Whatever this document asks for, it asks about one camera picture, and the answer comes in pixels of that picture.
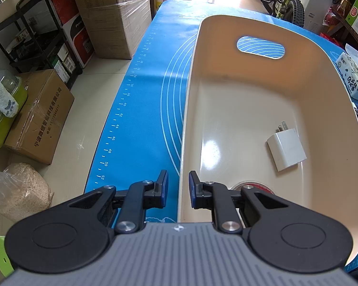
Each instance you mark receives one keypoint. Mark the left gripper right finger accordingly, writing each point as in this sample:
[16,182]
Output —
[283,234]

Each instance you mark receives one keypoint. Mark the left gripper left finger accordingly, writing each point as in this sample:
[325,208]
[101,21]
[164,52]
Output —
[77,232]

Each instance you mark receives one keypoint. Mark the tape roll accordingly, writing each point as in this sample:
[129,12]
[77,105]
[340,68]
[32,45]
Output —
[255,184]

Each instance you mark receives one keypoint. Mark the white charger large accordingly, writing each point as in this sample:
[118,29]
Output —
[285,147]

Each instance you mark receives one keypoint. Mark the beige plastic storage bin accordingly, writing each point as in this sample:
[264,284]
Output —
[247,77]

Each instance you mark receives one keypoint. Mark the bag of grain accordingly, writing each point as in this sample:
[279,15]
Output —
[23,192]

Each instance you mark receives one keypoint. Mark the floor cardboard box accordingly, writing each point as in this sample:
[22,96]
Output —
[36,129]

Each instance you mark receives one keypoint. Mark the blue silicone baking mat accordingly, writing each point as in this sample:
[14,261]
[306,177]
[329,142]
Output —
[144,129]

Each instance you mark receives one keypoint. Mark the green lidded container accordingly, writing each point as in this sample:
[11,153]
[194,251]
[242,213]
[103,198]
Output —
[13,96]

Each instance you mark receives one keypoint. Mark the tissue pack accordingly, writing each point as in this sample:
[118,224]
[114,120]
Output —
[347,64]

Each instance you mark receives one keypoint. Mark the black metal shelf rack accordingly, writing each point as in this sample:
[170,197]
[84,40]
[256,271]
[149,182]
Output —
[32,39]

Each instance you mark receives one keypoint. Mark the large stacked cardboard box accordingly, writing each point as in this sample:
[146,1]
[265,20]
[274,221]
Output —
[115,27]

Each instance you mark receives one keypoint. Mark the white freezer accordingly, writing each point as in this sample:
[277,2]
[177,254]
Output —
[322,3]

